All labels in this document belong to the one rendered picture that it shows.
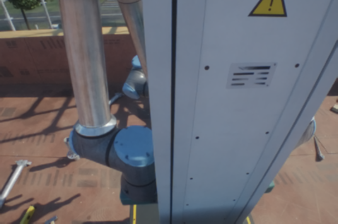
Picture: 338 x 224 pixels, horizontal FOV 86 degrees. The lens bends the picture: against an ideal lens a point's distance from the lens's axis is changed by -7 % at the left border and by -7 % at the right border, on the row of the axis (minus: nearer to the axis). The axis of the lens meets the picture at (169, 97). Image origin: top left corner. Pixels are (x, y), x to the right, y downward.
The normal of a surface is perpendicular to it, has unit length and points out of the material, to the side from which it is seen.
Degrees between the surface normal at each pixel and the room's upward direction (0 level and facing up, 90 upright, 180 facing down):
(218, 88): 90
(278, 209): 0
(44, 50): 90
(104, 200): 0
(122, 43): 90
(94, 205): 0
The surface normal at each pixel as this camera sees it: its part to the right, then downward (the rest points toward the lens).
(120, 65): 0.00, 0.62
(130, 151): 0.07, -0.78
